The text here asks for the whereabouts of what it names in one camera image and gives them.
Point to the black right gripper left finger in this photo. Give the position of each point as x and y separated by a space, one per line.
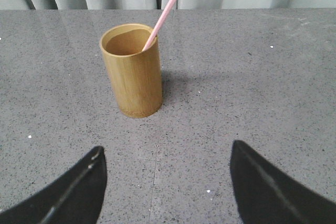
75 197

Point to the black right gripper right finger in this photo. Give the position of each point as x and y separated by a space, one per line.
264 194

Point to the bamboo cylinder cup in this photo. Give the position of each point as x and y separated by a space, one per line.
134 73

